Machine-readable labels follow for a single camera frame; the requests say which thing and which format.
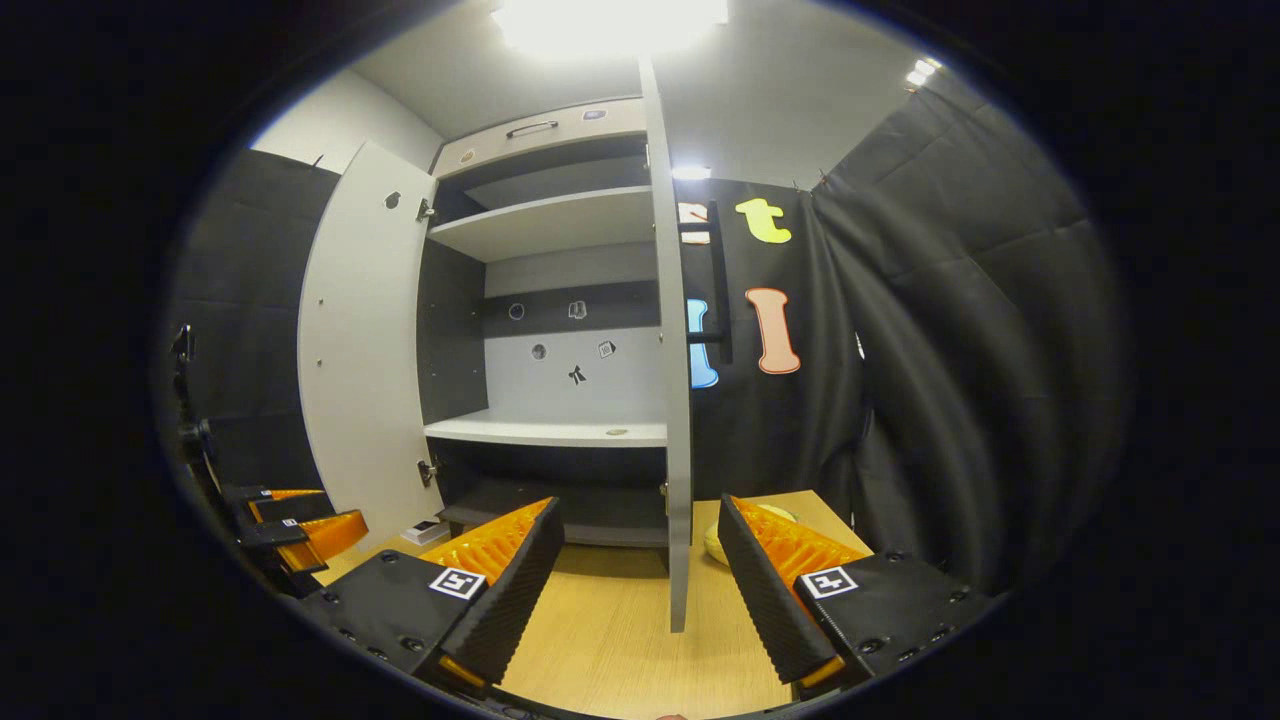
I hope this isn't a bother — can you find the yellow round plush cushion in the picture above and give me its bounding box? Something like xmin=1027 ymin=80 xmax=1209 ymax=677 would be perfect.
xmin=703 ymin=503 xmax=801 ymax=568

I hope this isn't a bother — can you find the grey cabinet door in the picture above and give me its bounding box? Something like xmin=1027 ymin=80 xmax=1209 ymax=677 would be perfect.
xmin=638 ymin=55 xmax=736 ymax=634
xmin=297 ymin=140 xmax=446 ymax=551

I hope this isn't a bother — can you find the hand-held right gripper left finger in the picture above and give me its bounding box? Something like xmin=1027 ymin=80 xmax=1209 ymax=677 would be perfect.
xmin=300 ymin=497 xmax=566 ymax=693

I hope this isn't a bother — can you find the large ceiling light panel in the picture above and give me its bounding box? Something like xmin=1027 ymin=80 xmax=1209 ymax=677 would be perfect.
xmin=490 ymin=0 xmax=731 ymax=56

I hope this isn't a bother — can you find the black backdrop cloth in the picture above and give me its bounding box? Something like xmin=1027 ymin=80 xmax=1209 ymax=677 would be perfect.
xmin=680 ymin=70 xmax=1131 ymax=601
xmin=160 ymin=150 xmax=341 ymax=491

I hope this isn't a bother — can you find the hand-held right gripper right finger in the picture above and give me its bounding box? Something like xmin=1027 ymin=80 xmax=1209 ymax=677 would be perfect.
xmin=717 ymin=494 xmax=1001 ymax=701

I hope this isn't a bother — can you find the grey cabinet with shelves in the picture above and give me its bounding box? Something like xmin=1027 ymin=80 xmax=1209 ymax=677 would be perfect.
xmin=415 ymin=97 xmax=669 ymax=549

